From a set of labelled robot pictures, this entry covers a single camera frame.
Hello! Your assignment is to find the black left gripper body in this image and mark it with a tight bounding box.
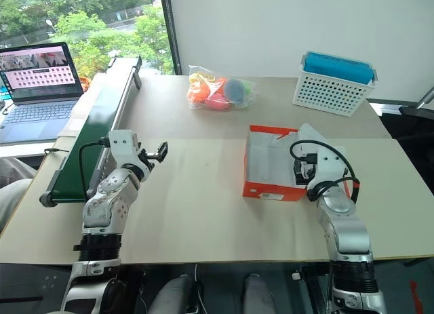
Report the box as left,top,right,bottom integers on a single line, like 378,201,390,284
136,141,161,166

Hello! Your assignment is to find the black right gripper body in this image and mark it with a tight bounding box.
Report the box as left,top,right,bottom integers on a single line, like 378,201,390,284
293,153,318,187

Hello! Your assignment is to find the red cardboard shoe box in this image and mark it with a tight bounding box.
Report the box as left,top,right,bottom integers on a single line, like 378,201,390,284
241,123,347,203

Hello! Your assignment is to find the green conveyor belt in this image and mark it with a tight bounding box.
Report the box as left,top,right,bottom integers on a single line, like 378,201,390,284
39,55,143,208

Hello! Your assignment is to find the clear bag of colourful toys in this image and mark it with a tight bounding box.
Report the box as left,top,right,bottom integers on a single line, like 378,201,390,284
186,64,257,112

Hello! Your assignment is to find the white perforated plastic basket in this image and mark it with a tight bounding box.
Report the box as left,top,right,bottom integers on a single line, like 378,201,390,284
292,51,378,118

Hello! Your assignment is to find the blue pack in basket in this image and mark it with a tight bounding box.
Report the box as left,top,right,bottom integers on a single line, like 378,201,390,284
302,52,375,86

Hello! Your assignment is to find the grey open laptop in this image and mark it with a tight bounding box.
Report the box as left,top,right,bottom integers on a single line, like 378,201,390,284
0,41,85,146

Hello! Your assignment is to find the grey rounded shape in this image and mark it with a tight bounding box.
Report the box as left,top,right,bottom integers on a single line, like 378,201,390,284
155,273,193,314
242,273,277,314

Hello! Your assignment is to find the person's grey trouser leg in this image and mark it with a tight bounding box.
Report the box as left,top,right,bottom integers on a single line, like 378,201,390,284
0,178,33,233
0,157,37,189

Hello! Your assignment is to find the red object on floor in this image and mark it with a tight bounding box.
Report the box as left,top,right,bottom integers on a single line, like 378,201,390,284
409,280,420,310

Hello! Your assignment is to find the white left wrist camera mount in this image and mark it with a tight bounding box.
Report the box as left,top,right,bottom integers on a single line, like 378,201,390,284
107,129,151,183

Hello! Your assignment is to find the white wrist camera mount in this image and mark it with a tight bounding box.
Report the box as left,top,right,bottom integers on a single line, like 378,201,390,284
107,129,151,183
306,146,352,197

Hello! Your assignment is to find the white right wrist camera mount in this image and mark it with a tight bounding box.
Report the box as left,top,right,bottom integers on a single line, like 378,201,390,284
306,146,352,197

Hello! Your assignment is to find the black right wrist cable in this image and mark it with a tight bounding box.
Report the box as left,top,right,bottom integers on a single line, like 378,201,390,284
290,140,361,205

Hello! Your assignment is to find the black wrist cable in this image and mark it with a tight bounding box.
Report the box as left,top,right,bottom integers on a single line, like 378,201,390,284
290,140,361,205
78,137,110,200

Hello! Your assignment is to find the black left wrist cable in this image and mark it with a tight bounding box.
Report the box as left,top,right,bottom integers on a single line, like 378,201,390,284
78,137,110,200

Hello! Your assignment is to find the black window frame post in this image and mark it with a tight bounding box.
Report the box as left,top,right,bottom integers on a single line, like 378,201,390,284
159,0,184,76

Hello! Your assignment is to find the thin black hanging cable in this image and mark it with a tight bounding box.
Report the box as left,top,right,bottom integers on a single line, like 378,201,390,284
325,259,336,314

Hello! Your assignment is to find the thin white hanging cable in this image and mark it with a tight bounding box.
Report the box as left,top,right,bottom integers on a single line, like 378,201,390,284
192,262,205,314

